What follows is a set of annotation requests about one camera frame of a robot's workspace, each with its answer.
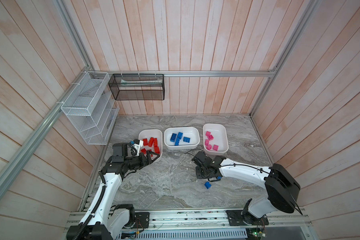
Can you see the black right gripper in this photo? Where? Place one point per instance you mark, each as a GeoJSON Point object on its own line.
{"type": "Point", "coordinates": [197, 173]}

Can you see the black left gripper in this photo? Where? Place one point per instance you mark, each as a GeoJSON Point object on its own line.
{"type": "Point", "coordinates": [144, 163]}

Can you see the blue small lego brick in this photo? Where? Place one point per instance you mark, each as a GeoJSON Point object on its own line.
{"type": "Point", "coordinates": [208, 185]}

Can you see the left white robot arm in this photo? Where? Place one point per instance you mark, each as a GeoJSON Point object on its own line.
{"type": "Point", "coordinates": [103, 220]}

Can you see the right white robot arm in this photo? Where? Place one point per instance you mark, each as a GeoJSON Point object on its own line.
{"type": "Point", "coordinates": [282, 190]}

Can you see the left white plastic bin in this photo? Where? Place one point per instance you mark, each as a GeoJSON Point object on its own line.
{"type": "Point", "coordinates": [154, 133]}

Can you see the white plastic bin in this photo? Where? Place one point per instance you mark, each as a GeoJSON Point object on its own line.
{"type": "Point", "coordinates": [154, 133]}
{"type": "Point", "coordinates": [220, 138]}
{"type": "Point", "coordinates": [189, 132]}

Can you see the middle white plastic bin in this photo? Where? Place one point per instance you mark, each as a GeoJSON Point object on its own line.
{"type": "Point", "coordinates": [189, 132]}

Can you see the right white plastic bin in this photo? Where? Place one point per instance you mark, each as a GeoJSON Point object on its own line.
{"type": "Point", "coordinates": [220, 138]}

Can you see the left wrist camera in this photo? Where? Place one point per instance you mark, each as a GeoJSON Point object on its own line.
{"type": "Point", "coordinates": [135, 147]}

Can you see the black wire mesh basket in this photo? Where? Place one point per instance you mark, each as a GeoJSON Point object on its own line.
{"type": "Point", "coordinates": [137, 87]}

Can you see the white wire mesh shelf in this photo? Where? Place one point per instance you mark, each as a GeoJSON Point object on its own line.
{"type": "Point", "coordinates": [90, 109]}

